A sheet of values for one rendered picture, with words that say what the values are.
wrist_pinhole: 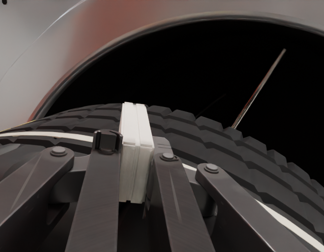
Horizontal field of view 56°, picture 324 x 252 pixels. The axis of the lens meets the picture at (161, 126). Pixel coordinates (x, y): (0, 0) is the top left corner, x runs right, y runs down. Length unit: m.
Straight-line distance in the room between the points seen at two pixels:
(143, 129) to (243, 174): 0.11
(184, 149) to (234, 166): 0.04
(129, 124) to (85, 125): 0.12
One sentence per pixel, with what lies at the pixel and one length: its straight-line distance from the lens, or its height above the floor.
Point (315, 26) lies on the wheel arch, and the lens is 0.45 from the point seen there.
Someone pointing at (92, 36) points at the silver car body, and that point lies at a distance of 0.51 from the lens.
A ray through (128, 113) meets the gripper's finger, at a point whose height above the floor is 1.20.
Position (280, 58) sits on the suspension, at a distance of 0.72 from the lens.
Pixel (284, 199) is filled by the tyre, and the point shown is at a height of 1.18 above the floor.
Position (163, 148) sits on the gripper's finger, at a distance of 0.15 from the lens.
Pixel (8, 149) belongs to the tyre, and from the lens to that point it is 0.23.
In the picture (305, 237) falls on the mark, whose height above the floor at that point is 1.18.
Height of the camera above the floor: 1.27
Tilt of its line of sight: 21 degrees down
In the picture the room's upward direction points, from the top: 26 degrees clockwise
